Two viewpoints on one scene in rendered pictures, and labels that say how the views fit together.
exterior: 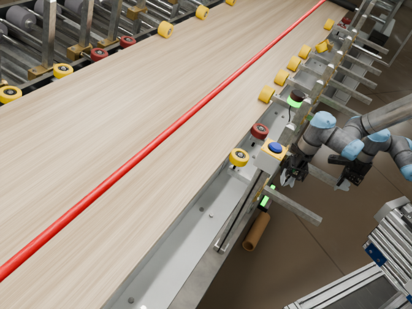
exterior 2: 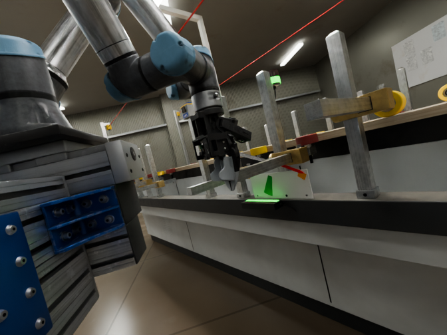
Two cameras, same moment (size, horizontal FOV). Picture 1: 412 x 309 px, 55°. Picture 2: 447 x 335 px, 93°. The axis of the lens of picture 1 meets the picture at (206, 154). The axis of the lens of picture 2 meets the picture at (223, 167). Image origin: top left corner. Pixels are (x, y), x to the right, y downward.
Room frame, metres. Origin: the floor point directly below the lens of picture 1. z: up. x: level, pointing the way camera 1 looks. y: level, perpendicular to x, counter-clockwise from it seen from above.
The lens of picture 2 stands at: (1.77, -1.05, 0.91)
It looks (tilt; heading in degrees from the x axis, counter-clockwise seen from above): 3 degrees down; 128
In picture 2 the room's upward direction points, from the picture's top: 14 degrees counter-clockwise
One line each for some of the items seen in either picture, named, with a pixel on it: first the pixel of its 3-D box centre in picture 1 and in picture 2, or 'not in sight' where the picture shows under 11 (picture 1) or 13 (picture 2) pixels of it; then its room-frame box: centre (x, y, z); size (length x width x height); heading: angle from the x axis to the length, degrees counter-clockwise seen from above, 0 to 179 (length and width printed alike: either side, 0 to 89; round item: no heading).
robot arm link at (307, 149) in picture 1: (309, 144); not in sight; (1.22, -0.34, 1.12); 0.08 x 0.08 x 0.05
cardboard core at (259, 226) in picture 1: (256, 230); not in sight; (1.75, -0.48, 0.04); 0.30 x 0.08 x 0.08; 167
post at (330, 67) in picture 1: (310, 102); not in sight; (1.96, -0.42, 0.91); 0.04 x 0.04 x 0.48; 77
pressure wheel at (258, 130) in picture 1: (256, 137); (308, 148); (1.54, -0.19, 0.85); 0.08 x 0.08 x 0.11
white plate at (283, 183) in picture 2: not in sight; (277, 185); (1.44, -0.32, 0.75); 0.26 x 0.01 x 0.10; 167
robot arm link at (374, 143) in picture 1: (375, 140); (199, 73); (1.44, -0.61, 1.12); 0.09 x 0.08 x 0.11; 108
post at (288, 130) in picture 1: (266, 170); (232, 148); (1.23, -0.24, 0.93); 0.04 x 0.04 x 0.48; 77
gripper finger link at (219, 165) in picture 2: (342, 186); (219, 175); (1.42, -0.62, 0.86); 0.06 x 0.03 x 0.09; 77
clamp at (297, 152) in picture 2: not in sight; (287, 157); (1.49, -0.30, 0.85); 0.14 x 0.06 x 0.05; 167
